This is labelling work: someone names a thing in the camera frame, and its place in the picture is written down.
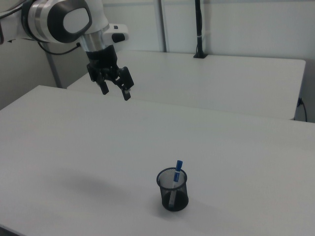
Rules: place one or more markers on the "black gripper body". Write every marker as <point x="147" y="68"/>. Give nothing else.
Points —
<point x="102" y="59"/>

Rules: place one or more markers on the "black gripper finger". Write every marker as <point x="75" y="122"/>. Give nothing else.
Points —
<point x="104" y="88"/>
<point x="126" y="81"/>

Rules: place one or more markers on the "blue capped white marker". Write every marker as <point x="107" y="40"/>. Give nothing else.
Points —
<point x="176" y="175"/>

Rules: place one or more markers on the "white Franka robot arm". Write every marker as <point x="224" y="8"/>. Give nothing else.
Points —
<point x="39" y="19"/>

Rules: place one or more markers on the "white side table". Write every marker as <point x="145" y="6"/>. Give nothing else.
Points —
<point x="197" y="81"/>

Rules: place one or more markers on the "black mesh pen cup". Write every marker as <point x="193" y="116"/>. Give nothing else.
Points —
<point x="173" y="196"/>

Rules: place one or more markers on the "grey partition frame post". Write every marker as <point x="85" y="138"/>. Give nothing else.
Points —
<point x="162" y="24"/>
<point x="54" y="68"/>

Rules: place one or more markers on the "black camera pole with base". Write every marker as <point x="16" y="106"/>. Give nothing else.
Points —
<point x="199" y="29"/>

